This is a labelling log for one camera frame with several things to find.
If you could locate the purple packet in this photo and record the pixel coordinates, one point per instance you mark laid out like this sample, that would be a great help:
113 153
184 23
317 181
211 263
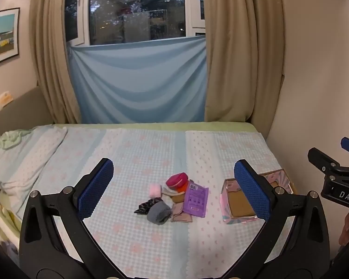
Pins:
195 199

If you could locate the pink sock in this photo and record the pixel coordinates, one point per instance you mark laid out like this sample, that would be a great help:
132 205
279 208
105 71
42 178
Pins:
155 191

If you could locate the printed cardboard box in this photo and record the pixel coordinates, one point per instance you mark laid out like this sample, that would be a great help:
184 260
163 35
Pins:
241 205

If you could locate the red zip pouch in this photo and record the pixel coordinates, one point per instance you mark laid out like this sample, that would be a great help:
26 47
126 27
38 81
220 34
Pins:
176 180

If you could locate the beige upholstered bed panel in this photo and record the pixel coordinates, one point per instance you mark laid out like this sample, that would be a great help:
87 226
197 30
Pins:
26 107

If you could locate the checked pillow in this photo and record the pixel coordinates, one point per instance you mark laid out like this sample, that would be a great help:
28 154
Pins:
23 165

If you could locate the light green crumpled cloth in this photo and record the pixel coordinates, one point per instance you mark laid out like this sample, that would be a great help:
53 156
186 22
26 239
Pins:
7 138

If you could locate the framed wall picture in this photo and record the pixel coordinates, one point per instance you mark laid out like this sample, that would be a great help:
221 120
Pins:
3 37

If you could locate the black patterned scrunchie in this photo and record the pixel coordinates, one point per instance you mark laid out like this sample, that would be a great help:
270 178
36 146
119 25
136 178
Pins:
144 207

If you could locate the grey sock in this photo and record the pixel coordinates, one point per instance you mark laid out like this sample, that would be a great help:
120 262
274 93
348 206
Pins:
160 212

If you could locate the white cloth band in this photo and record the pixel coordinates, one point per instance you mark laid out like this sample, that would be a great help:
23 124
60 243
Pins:
168 191

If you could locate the light blue hanging cloth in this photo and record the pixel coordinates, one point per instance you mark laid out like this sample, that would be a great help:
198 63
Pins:
133 87

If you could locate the beige curtain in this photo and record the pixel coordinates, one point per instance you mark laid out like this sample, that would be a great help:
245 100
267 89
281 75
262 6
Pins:
49 64
238 64

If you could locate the pale pink cloth pouch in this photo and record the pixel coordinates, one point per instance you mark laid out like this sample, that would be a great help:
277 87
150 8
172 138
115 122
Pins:
181 216

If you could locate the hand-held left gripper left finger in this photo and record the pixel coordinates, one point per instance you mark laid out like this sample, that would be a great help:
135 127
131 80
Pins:
96 189

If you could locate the white framed window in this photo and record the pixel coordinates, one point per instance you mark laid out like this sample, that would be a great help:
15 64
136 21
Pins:
133 11

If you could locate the person's right hand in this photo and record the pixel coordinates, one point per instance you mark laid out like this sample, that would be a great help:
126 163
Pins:
347 228

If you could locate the tan cloth piece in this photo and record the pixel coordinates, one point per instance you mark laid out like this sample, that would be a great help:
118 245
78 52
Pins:
177 198

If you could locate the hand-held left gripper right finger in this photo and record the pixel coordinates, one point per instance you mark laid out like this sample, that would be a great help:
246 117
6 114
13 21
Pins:
251 190

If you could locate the cream wall socket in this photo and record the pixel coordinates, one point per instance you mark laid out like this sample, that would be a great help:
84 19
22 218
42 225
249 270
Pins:
5 98

